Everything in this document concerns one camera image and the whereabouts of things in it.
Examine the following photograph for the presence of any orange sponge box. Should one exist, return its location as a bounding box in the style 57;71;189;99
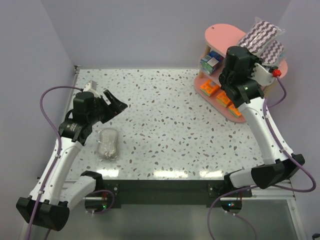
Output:
216;91;232;108
228;104;242;118
200;80;220;97

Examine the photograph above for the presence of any green sponge pack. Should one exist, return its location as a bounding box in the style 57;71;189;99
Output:
199;50;224;76

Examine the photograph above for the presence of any grey scrubber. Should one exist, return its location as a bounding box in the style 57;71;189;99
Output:
96;128;119;161

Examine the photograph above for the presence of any purple striped sponge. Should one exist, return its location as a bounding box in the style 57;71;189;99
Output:
260;40;285;67
237;17;285;56

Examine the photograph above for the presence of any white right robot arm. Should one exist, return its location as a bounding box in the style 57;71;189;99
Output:
218;46;305;189

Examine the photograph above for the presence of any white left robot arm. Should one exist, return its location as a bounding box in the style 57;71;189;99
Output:
16;89;128;231

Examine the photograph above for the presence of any pink three-tier shelf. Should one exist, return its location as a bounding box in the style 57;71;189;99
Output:
194;23;288;123

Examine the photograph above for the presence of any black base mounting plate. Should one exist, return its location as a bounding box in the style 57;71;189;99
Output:
74;179;253;209

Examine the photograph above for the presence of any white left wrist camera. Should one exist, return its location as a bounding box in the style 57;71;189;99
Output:
83;80;101;98

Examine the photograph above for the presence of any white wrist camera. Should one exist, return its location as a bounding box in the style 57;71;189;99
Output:
251;63;282;87
83;80;101;98

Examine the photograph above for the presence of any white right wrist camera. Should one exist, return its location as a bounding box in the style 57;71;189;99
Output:
251;63;282;87

